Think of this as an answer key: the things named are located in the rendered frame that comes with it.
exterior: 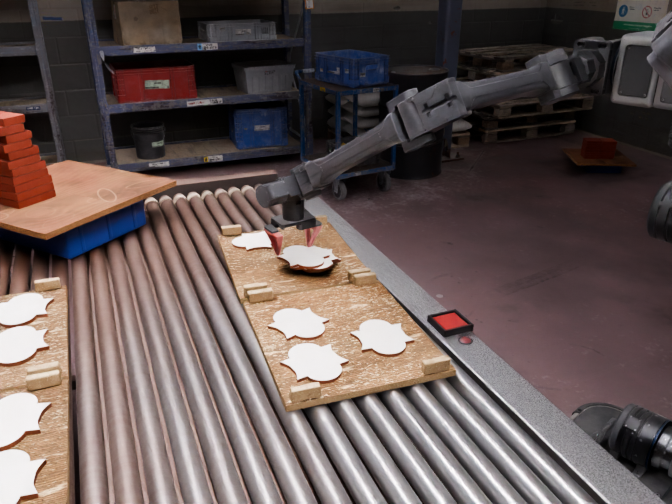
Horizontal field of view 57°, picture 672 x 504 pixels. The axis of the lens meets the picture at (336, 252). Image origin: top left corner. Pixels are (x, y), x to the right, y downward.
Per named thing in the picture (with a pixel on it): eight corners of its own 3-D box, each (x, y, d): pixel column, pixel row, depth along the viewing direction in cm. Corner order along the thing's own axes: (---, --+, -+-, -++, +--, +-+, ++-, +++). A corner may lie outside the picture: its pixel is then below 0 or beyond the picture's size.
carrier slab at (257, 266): (329, 226, 194) (329, 221, 193) (375, 284, 159) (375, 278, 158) (217, 239, 185) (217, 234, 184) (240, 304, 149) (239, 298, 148)
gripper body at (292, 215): (316, 223, 161) (316, 197, 158) (282, 232, 156) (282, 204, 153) (303, 215, 166) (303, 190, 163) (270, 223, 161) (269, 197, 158)
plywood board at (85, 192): (68, 164, 220) (67, 159, 219) (177, 185, 199) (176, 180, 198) (-71, 208, 180) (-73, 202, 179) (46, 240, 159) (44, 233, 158)
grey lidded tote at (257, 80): (281, 84, 594) (280, 58, 584) (297, 90, 565) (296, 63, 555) (232, 89, 572) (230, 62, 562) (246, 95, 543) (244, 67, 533)
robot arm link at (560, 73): (592, 78, 138) (583, 55, 138) (569, 83, 131) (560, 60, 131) (556, 95, 145) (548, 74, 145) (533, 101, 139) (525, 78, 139)
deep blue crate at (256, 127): (278, 135, 616) (276, 98, 600) (289, 146, 581) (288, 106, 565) (228, 140, 601) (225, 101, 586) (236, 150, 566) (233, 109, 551)
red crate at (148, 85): (188, 90, 567) (185, 58, 555) (198, 99, 529) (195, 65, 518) (113, 95, 543) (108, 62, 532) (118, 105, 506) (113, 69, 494)
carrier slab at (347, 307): (378, 285, 158) (378, 279, 157) (456, 375, 123) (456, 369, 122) (243, 306, 148) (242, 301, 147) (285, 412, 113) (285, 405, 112)
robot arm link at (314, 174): (443, 137, 122) (423, 86, 122) (424, 142, 118) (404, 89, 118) (318, 199, 155) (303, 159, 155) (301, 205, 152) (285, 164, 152)
